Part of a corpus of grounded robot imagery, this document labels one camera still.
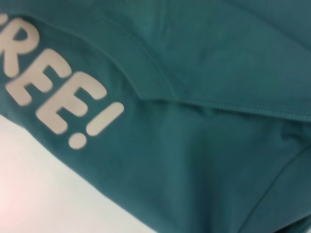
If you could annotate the blue shirt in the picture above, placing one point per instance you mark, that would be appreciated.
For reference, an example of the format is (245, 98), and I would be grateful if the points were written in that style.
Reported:
(194, 145)

